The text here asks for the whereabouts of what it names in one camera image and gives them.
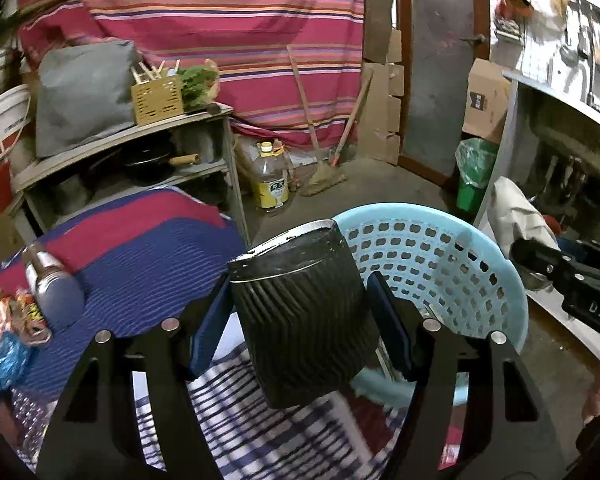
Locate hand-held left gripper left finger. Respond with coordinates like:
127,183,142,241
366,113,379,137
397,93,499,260
36,272,233,480

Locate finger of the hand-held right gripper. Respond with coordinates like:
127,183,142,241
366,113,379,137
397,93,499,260
510,239,588,286

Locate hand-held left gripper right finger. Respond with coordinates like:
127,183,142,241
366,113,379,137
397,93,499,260
365,270,566,480

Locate light blue plastic basket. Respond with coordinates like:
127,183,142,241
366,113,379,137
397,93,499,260
330,202,529,408

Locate black ribbed plastic container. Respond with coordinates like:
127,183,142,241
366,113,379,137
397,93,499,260
227,219,381,409

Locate blue plastic bag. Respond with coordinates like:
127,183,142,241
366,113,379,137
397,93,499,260
0,332,33,403

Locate person's right hand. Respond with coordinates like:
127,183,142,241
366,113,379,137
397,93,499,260
582,350,600,423

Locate striped checked blanket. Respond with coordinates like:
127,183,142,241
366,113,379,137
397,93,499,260
0,185,461,480

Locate green bin with bag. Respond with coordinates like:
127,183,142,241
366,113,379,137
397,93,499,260
454,137,501,211

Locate yellow cooking oil bottle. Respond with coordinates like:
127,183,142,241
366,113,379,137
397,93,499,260
252,141,290,216

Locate steel thermos flask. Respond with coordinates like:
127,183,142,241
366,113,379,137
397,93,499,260
22,242,86,328

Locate straw broom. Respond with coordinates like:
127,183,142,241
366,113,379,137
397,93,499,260
286,44,348,197

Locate cardboard box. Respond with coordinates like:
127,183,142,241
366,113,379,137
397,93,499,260
462,58,511,143

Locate white counter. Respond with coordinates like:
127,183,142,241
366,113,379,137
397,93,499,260
472,67,600,361

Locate colourful candy wrapper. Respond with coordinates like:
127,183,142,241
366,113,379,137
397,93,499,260
10,292,53,346

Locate grey low shelf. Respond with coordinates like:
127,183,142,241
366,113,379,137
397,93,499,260
12,102,251,243

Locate wooden stick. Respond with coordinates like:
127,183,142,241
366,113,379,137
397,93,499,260
330,71,374,167

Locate wooden utensil holder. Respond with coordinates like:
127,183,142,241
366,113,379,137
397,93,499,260
131,60,185,127

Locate stack of cardboard pieces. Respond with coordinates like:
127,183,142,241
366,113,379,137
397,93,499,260
357,0,406,166

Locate green leafy vegetables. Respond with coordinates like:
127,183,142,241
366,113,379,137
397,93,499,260
177,62,220,111

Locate grey cushion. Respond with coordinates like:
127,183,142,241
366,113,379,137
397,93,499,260
34,40,141,158

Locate white plastic bucket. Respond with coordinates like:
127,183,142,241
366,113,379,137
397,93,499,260
0,84,33,166

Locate red striped hanging cloth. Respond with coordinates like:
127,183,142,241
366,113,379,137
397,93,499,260
17,0,366,148

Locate stacked steel pots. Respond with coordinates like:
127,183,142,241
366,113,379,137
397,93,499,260
0,47,21,106

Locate black pan wooden handle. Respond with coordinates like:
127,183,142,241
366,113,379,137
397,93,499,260
125,147,201,184

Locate grey door wooden frame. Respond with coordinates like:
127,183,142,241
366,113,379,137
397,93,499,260
399,0,491,181

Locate wall rack with utensils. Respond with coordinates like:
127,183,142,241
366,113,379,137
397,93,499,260
490,0,600,126

